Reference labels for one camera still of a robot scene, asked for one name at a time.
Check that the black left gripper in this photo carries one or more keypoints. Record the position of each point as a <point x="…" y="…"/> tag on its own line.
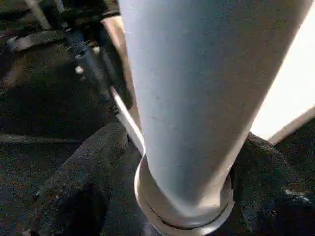
<point x="88" y="54"/>

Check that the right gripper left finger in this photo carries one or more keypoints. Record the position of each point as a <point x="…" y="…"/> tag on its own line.
<point x="78" y="187"/>

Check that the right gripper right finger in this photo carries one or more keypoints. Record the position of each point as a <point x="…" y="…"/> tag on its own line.
<point x="275" y="191"/>

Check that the white plastic table top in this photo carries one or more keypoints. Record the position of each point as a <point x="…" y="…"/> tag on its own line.
<point x="295" y="98"/>

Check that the white plastic table leg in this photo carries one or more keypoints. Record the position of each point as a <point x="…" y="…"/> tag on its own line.
<point x="206" y="98"/>

